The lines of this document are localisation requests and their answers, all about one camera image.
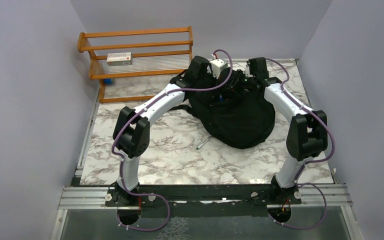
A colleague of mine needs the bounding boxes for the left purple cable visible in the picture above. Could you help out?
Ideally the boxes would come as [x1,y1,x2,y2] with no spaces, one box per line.
[111,48,234,233]

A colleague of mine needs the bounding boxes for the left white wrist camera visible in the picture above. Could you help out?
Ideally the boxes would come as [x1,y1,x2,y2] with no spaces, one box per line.
[207,58,228,79]

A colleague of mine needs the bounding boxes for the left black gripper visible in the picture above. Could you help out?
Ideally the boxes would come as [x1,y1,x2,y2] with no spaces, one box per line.
[195,69,221,98]

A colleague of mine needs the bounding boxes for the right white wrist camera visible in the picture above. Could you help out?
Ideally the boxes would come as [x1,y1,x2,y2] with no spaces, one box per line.
[243,65,253,78]

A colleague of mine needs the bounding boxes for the white red box on shelf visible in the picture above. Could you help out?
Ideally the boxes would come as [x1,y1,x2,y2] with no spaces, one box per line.
[106,52,132,66]

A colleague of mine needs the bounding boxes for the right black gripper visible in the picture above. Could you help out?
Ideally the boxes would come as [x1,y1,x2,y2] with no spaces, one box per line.
[220,69,256,98]

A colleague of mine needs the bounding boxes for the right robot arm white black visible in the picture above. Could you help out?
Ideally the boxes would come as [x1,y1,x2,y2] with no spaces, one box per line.
[246,57,334,204]

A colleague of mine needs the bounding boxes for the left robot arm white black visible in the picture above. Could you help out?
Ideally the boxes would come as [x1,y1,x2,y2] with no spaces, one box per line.
[111,52,233,206]

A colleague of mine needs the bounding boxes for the black student backpack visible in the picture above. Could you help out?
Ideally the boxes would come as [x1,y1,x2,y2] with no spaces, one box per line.
[173,78,276,149]

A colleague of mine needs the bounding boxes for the wooden shelf rack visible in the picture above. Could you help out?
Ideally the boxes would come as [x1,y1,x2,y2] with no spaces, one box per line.
[76,26,194,104]

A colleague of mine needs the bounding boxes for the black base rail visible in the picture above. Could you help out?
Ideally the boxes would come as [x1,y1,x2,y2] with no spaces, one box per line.
[104,182,302,218]

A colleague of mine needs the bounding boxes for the green capped marker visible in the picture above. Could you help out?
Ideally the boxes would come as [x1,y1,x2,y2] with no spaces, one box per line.
[195,136,212,150]

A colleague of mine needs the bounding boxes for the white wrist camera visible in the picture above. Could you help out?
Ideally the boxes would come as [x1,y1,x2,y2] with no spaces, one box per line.
[207,58,228,79]
[243,65,253,78]

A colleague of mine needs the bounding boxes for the blue object under shelf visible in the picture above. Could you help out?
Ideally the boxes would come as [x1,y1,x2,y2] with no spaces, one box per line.
[103,78,113,85]

